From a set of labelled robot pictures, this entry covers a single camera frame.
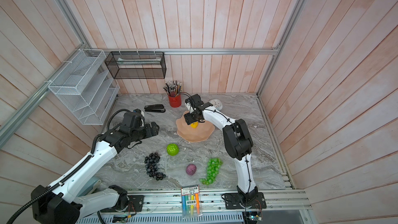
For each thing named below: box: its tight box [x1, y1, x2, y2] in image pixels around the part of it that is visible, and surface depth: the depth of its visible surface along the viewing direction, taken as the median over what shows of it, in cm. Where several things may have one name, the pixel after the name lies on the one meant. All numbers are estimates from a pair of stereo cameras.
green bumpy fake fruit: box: [166, 143, 180, 157], surface depth 87 cm
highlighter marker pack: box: [180, 184, 204, 219], surface depth 74 cm
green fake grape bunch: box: [200, 157, 224, 186], surface depth 82 cm
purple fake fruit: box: [185, 163, 197, 176], surface depth 81 cm
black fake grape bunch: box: [144, 151, 166, 181], surface depth 83 cm
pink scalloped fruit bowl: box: [175, 110, 216, 143], surface depth 100 cm
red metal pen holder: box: [168, 94, 182, 108], surface depth 109 cm
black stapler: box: [144, 104, 166, 113], surface depth 112 cm
